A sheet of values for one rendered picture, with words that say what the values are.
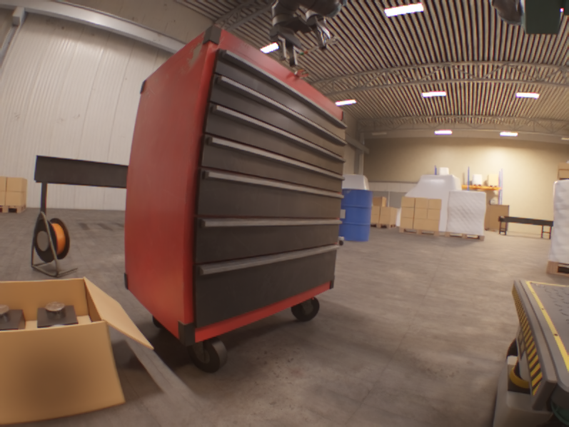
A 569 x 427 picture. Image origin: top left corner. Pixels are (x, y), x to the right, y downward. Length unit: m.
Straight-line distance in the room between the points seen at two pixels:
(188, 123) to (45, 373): 0.64
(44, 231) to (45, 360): 1.23
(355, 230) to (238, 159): 3.83
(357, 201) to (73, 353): 4.20
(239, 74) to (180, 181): 0.30
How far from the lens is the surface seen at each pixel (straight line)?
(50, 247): 1.75
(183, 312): 0.61
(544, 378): 0.42
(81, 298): 0.91
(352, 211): 4.35
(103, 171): 3.56
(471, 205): 7.70
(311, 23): 1.23
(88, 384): 0.67
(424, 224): 7.56
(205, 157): 0.56
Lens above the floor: 0.51
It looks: 2 degrees down
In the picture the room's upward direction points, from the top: 4 degrees clockwise
